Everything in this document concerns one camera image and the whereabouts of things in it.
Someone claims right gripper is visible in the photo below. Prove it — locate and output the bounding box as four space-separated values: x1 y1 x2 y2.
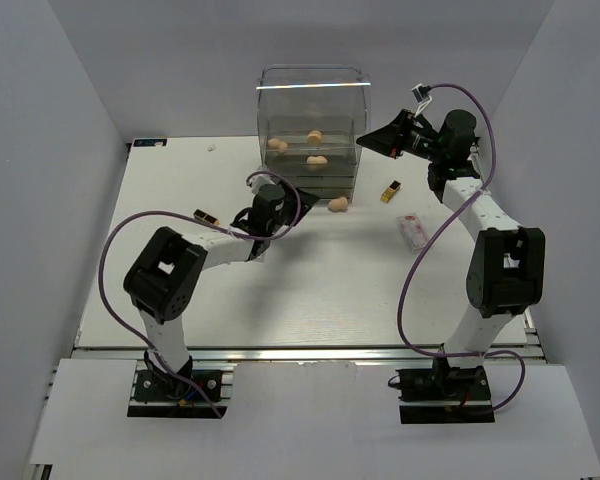
357 109 446 163

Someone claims beige gourd sponge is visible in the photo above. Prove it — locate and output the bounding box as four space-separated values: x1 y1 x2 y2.
267 138 289 156

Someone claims orange teardrop sponge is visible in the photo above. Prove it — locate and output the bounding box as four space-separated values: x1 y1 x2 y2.
306 130 323 146

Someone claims clear acrylic drawer organizer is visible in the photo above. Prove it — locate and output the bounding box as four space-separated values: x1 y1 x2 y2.
256 64 371 200

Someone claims pink packet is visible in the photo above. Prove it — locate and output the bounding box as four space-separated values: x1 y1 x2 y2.
396 213 429 252

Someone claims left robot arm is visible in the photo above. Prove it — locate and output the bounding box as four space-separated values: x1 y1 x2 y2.
123 183 320 399

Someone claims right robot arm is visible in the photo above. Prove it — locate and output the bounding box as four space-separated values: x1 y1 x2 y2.
357 109 546 402

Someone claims gold lipstick right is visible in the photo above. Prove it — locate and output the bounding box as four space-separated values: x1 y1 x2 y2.
380 181 401 203

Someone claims black gold lipstick left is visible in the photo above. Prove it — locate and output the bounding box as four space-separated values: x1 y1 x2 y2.
193 209 220 227

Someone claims blue label left corner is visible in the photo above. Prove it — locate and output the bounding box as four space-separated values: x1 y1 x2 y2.
132 138 167 148

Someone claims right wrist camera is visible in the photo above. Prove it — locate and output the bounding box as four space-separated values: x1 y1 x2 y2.
411 83 432 116

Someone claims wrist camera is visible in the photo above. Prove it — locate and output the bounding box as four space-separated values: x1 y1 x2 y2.
245 172 277 195
411 83 432 116

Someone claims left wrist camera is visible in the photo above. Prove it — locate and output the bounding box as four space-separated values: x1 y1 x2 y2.
245 172 277 195

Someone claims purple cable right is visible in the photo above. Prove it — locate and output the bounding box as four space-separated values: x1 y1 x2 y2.
397 83 527 414

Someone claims purple cable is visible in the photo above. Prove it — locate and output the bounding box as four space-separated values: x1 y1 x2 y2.
97 170 304 419
397 83 527 414

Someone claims aluminium rail frame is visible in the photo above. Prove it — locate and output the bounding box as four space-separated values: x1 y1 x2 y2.
72 300 546 364

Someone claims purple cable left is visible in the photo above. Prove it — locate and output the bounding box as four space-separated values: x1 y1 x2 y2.
97 170 304 419

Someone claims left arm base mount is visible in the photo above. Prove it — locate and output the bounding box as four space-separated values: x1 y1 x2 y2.
127 368 233 420

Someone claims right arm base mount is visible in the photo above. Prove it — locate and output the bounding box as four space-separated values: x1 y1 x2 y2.
387 367 495 425

